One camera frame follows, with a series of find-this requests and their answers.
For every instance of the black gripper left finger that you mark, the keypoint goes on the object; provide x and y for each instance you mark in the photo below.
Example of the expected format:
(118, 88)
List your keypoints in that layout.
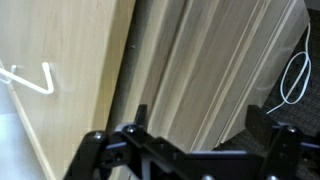
(100, 153)

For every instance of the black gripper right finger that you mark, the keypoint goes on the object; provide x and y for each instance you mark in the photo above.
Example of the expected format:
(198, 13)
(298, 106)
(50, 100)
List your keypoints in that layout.
(283, 150)

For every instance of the light wood drawer front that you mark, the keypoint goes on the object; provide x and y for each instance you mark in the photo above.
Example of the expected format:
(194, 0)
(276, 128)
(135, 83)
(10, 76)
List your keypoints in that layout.
(263, 50)
(203, 66)

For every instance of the light wood drawer cabinet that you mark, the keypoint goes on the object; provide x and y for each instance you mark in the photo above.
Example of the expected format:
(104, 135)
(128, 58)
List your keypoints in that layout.
(83, 50)

